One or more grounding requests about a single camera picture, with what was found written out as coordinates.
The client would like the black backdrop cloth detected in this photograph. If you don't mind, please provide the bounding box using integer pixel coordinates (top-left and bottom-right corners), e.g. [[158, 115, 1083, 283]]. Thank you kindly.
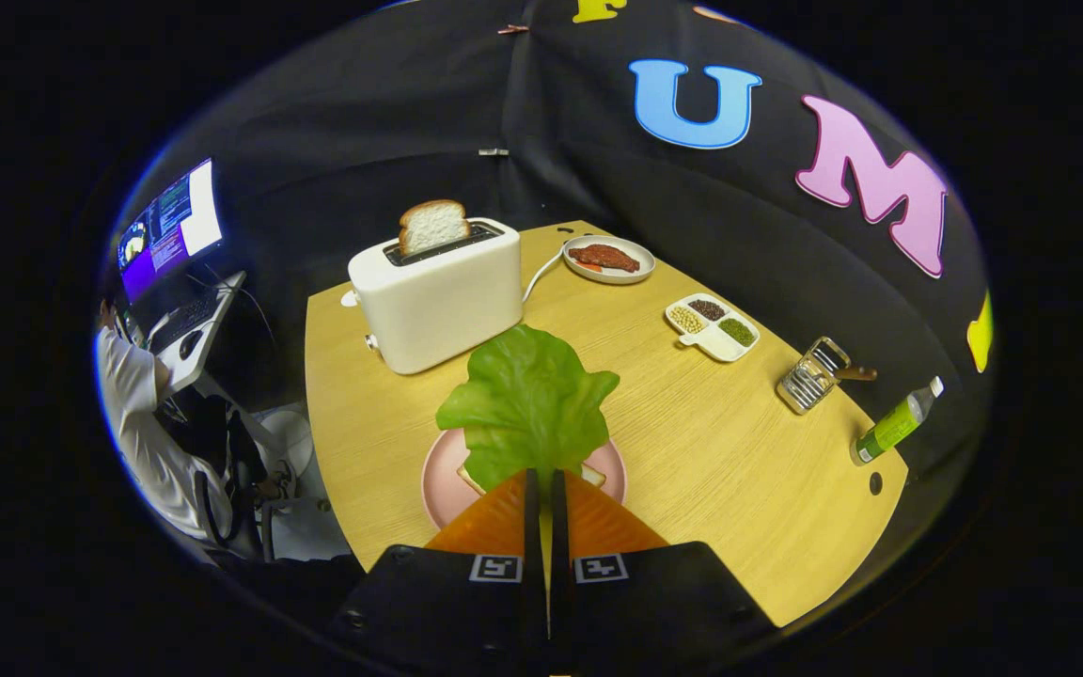
[[128, 0, 996, 490]]

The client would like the computer monitor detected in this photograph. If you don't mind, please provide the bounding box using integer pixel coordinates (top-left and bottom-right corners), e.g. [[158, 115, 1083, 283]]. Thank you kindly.
[[117, 157, 225, 307]]

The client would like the white round plate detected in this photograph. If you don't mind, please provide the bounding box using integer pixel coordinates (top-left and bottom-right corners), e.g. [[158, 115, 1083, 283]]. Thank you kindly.
[[562, 235, 656, 285]]

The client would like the brown meat slice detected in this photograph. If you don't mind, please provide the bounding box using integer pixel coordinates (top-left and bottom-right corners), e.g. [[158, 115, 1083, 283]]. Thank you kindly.
[[568, 244, 641, 274]]

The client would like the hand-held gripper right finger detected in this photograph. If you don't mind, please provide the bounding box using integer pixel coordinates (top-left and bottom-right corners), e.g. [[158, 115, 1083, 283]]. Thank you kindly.
[[549, 468, 777, 670]]

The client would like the white computer desk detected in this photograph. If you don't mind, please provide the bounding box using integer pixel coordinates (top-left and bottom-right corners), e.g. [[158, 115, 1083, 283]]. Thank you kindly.
[[142, 271, 248, 394]]

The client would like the white toaster cable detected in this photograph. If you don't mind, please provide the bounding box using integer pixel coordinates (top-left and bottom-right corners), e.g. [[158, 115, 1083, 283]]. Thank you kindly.
[[521, 243, 569, 304]]

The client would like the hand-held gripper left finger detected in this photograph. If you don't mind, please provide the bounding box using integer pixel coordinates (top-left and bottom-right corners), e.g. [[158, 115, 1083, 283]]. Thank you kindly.
[[330, 468, 547, 664]]

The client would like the white bread slice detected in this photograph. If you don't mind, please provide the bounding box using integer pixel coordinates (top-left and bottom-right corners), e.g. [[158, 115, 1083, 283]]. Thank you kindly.
[[398, 198, 472, 258]]

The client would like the green lettuce leaf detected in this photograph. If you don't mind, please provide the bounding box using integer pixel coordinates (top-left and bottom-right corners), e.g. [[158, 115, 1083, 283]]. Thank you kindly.
[[435, 324, 620, 492]]

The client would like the black keyboard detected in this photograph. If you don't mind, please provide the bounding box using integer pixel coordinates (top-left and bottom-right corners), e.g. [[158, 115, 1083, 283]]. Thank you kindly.
[[149, 291, 223, 354]]

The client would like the white toaster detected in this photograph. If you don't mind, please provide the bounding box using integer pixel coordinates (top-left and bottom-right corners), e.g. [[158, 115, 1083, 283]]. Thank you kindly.
[[341, 218, 524, 376]]

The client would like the green bottle white cap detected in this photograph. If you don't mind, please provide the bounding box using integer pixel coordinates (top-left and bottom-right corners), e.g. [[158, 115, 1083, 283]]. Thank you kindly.
[[849, 376, 945, 466]]

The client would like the metal wire holder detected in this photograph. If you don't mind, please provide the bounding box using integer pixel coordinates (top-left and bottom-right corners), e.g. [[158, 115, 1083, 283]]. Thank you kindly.
[[776, 337, 851, 416]]

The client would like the pink plate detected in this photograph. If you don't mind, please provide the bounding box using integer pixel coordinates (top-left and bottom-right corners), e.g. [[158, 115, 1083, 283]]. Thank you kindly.
[[421, 428, 628, 530]]

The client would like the white divided dish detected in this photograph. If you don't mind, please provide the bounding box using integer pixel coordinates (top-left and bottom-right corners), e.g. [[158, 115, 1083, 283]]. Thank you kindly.
[[664, 293, 761, 363]]

